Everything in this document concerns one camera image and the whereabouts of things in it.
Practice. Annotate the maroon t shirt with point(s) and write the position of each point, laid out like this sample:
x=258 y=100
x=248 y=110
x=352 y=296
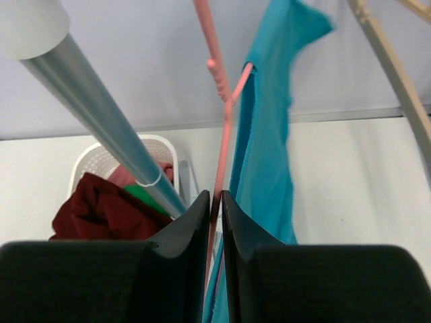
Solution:
x=101 y=210

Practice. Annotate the pink t shirt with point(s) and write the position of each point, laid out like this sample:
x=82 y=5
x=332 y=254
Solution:
x=122 y=177

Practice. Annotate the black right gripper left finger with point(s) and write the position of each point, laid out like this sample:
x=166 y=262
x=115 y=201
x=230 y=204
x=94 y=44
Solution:
x=161 y=279

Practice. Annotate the metal clothes rack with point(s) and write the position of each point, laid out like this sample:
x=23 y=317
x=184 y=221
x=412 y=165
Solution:
x=36 y=33

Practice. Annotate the green t shirt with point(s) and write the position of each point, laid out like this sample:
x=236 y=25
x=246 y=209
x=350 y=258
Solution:
x=138 y=192

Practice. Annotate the white plastic basket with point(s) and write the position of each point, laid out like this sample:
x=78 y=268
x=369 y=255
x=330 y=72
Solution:
x=145 y=150

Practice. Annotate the teal t shirt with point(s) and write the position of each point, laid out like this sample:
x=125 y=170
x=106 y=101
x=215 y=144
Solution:
x=261 y=181

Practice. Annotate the beige hanger with green shirt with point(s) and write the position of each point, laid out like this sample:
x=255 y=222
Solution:
x=421 y=10

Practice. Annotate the beige hanger with maroon shirt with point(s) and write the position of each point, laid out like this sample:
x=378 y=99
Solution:
x=400 y=82

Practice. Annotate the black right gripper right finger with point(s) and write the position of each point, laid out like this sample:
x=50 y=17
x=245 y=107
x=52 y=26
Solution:
x=269 y=281

